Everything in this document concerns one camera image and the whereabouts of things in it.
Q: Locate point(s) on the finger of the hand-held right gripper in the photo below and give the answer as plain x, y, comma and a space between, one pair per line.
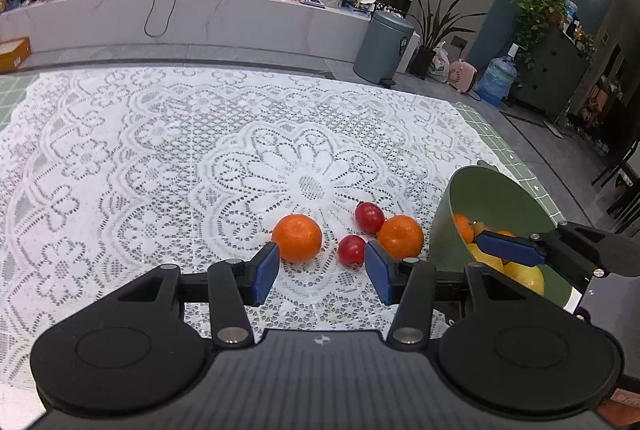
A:
510, 247

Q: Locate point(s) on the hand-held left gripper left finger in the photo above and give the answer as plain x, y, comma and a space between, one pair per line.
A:
265, 272

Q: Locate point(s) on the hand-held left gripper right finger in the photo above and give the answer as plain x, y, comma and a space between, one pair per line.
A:
380, 270

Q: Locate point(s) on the orange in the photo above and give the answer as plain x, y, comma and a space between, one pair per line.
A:
400, 236
462, 228
297, 237
505, 234

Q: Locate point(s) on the yellow lemon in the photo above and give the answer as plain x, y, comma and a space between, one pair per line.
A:
527, 279
487, 259

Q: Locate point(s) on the small red tomato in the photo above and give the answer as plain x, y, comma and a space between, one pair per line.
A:
351, 250
369, 216

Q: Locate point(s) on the small brown kiwi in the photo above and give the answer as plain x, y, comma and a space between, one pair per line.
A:
481, 226

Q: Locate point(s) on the green colander bowl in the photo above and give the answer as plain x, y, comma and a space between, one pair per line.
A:
500, 195

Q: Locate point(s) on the black dining chair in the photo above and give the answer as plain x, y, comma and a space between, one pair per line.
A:
620, 190

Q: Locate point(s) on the white lace tablecloth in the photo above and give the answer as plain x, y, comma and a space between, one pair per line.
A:
150, 160

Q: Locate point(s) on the blue water jug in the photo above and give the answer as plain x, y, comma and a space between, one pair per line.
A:
495, 77

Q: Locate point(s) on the pink bag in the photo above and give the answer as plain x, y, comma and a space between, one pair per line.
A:
462, 77

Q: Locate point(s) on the dark grey cabinet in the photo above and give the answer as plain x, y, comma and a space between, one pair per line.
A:
550, 70

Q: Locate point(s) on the white plastic bag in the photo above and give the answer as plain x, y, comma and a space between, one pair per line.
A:
439, 65

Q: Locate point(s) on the potted long-leaf plant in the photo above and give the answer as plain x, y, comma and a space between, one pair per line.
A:
425, 55

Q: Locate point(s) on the grey pedal trash bin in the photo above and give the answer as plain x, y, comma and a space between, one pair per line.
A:
382, 45

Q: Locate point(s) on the leafy green potted plant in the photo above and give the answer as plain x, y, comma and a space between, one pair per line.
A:
537, 17

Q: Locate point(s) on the white television counter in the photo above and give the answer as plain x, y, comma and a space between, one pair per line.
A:
225, 20

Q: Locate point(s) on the orange cardboard box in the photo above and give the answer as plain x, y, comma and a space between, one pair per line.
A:
12, 52

